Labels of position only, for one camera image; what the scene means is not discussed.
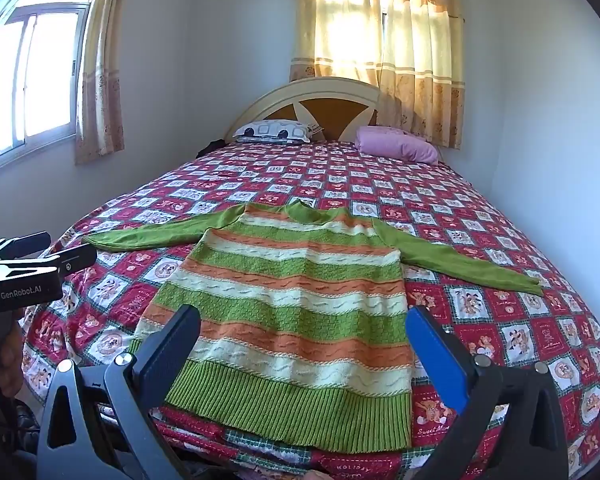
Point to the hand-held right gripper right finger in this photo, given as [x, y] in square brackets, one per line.
[439, 360]

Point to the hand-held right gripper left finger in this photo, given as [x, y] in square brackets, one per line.
[170, 345]

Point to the dark cloth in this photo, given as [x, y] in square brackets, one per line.
[212, 148]

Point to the person's left hand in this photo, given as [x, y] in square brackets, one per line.
[11, 360]

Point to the yellow patterned curtain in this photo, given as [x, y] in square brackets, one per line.
[102, 70]
[337, 20]
[424, 60]

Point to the sliding glass window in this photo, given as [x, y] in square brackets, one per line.
[35, 75]

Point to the green orange striped knit sweater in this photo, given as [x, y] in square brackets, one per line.
[290, 310]

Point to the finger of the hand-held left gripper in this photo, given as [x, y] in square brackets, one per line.
[75, 258]
[25, 243]

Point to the cream and wood headboard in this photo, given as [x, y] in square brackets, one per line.
[330, 115]

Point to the pink pillow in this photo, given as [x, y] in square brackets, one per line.
[394, 145]

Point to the white black patterned pillow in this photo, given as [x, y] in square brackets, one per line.
[272, 131]

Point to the red checkered printed blanket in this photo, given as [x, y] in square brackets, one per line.
[479, 240]

